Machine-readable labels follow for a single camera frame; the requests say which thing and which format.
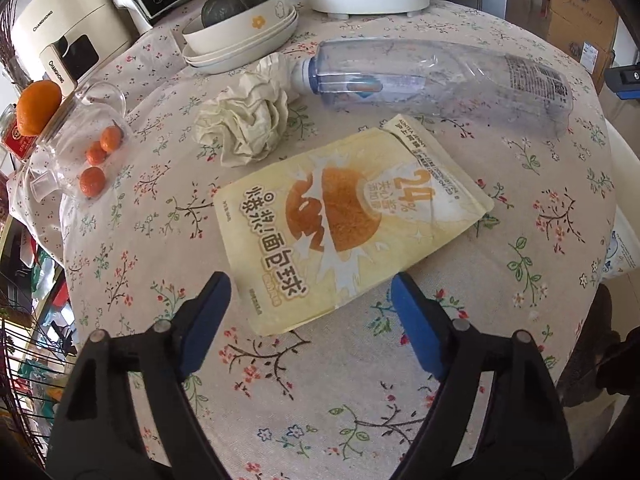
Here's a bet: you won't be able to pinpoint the brown cardboard box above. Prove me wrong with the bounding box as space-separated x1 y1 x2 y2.
546 18 615 92
551 0 636 55

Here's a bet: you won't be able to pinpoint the brown cardboard box lower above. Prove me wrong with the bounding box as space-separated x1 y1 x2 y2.
546 18 615 92

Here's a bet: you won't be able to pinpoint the red tea tin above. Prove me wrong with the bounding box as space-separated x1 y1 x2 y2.
0 104 37 162

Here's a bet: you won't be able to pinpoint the white blue patterned container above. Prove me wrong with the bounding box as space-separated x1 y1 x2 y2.
601 229 639 280

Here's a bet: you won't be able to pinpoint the white plate under bowl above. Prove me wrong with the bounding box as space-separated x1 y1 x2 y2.
181 6 298 75

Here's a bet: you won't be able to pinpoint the dried branches in vase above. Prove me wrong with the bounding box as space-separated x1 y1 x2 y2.
1 0 32 94

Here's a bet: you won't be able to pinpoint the glass jar with handle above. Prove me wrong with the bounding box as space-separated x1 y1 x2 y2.
28 81 132 202

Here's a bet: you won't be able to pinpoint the floral tablecloth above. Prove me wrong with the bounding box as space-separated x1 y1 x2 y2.
9 0 615 479

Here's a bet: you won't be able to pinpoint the white tissue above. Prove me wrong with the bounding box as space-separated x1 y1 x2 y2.
192 52 310 168

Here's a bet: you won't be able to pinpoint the clear plastic bottle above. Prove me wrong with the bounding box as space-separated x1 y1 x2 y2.
291 38 574 136

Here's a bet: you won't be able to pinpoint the yellow bread ball bag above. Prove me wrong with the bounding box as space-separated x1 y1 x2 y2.
215 115 494 336

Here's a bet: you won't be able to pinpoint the large orange on jar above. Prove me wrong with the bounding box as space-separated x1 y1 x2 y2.
15 80 62 136

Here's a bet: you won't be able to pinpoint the cream air fryer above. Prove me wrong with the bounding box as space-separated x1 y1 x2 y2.
12 0 132 96

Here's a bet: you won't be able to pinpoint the small orange fruit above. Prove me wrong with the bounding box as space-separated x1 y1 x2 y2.
100 125 124 154
86 141 107 166
79 167 106 198

